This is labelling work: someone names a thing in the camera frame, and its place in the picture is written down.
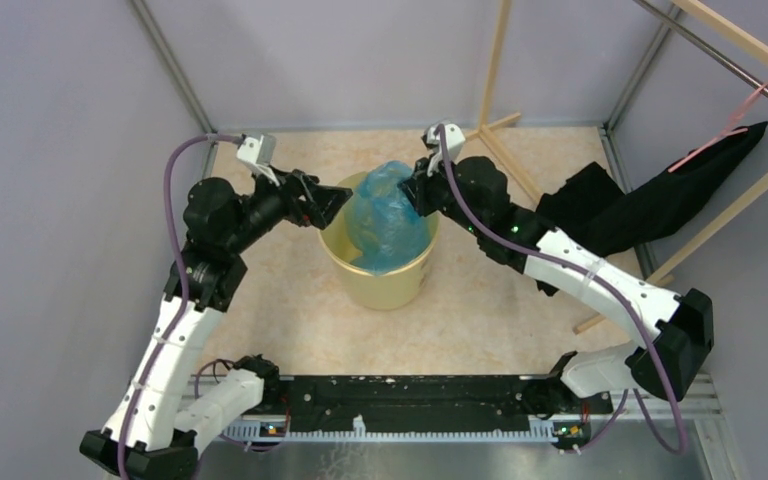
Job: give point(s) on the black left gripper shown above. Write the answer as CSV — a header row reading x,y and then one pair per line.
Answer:
x,y
294,184

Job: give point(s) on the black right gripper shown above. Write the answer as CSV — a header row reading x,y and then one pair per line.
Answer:
x,y
418,186

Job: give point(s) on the blue plastic trash bag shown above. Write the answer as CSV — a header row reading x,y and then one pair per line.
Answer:
x,y
382,223

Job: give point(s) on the yellow plastic trash bin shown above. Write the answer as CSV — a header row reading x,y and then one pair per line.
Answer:
x,y
389,291

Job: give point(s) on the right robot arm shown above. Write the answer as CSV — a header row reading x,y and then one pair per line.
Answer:
x,y
670,334

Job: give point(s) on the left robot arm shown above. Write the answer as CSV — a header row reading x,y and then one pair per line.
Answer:
x,y
152,435

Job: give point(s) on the wooden clothes rack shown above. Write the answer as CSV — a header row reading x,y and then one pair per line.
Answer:
x,y
485,130

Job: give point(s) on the black cloth garment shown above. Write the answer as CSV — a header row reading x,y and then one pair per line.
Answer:
x,y
593,211

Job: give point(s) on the pink clothes hanger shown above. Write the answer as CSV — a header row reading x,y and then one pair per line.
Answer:
x,y
731,127

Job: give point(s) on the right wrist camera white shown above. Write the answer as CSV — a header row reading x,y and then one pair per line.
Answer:
x,y
443,140

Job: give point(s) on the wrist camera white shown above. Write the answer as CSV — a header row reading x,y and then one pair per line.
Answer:
x,y
255,151
443,140

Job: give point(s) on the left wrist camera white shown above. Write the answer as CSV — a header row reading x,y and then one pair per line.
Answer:
x,y
255,151

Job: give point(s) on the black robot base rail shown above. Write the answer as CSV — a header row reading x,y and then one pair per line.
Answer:
x,y
424,404

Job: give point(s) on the metal frame corner post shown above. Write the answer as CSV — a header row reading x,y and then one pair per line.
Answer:
x,y
646,61

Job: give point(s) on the left metal frame post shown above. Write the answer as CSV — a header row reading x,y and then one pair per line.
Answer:
x,y
171,66

